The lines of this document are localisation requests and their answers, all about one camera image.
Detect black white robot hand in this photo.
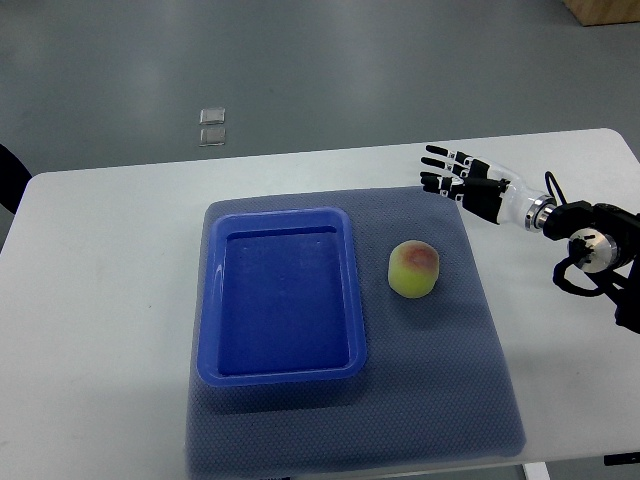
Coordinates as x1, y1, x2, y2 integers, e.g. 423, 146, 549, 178
420, 145, 556, 232

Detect green red peach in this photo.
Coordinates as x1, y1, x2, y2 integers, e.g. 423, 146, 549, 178
387, 240, 440, 299

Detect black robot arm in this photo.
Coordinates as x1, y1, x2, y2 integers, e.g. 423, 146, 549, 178
535, 171, 639, 333

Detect wooden box corner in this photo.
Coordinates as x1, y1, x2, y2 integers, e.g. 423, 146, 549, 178
564, 0, 639, 26

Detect blue-grey mesh mat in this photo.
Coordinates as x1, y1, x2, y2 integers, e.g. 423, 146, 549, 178
186, 187, 526, 479

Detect blue plastic tray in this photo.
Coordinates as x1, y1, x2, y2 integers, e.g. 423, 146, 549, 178
196, 207, 367, 388

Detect upper clear floor square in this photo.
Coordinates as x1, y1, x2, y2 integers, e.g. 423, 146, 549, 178
199, 107, 226, 125

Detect black object at left edge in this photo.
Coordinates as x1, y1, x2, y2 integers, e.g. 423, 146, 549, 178
0, 145, 32, 214

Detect black table bracket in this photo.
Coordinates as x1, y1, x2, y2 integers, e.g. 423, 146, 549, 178
603, 452, 640, 466

